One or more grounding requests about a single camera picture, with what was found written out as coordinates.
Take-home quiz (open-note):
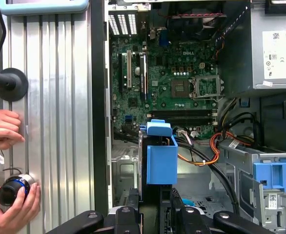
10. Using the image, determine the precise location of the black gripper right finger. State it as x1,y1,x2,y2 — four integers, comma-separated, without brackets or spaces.
171,189,275,234

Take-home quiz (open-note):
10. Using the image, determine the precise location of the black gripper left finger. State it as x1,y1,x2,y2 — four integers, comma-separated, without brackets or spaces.
46,188,141,234

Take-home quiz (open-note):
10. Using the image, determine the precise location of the hard disk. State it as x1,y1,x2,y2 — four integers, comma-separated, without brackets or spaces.
137,119,179,234

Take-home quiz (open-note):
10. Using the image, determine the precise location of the black tool blue ring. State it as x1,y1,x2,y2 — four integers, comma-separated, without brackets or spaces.
0,173,36,207

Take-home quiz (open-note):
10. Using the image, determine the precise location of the person right hand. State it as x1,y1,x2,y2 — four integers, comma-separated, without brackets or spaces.
0,182,41,234

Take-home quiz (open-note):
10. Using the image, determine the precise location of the person left hand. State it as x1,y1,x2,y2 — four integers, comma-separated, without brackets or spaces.
0,109,26,151

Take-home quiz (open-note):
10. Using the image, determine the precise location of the blue drive latch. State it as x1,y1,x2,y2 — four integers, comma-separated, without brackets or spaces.
252,158,286,193

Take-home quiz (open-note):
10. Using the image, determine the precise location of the locking lever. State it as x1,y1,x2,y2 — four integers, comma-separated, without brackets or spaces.
193,94,225,102

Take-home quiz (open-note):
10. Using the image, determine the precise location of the black PC case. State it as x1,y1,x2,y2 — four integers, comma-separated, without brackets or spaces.
90,0,286,234

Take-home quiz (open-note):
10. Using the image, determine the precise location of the CPU socket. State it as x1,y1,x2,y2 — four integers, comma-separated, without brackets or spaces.
171,79,190,98

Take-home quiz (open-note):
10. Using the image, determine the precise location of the black graphics card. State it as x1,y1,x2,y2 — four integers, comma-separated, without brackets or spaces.
139,52,149,100

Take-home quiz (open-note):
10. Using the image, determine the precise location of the metal socket cover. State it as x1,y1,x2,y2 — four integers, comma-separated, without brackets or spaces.
191,75,223,99

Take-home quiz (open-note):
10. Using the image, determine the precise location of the black expansion slot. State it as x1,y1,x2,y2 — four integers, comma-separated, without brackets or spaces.
118,52,123,92

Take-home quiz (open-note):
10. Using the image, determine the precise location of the white expansion slot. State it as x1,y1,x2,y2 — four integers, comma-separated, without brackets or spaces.
126,50,132,89

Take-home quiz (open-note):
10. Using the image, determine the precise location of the green motherboard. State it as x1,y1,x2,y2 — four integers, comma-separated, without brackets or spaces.
110,24,219,141

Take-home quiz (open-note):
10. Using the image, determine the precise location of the grey power supply unit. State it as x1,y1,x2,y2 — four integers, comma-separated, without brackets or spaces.
218,4,286,96

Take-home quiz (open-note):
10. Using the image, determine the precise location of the pale blue teach pendant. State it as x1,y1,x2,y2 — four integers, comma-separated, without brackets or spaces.
0,0,90,15

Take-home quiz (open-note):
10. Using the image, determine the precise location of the black cable bundle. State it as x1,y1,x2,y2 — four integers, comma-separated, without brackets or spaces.
113,126,241,215

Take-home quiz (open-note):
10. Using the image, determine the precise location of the orange red wire bundle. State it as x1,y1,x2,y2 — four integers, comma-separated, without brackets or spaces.
177,130,253,166

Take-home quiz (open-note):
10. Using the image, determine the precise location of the black round base mount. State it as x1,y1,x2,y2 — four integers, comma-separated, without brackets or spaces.
0,67,29,102

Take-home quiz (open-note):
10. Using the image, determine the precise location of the red black twisted wire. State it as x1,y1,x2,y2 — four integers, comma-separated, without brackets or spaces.
157,9,228,19

